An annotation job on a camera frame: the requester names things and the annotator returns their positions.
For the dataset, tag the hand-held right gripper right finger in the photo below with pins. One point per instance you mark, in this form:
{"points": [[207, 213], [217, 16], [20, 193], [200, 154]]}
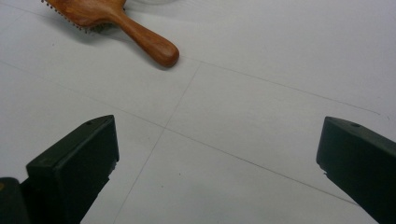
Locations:
{"points": [[361, 161]]}

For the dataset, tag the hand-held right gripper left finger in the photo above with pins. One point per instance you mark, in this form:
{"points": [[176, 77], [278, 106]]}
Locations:
{"points": [[74, 161]]}

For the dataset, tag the wooden paddle hairbrush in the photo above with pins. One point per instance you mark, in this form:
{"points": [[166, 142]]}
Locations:
{"points": [[141, 35]]}

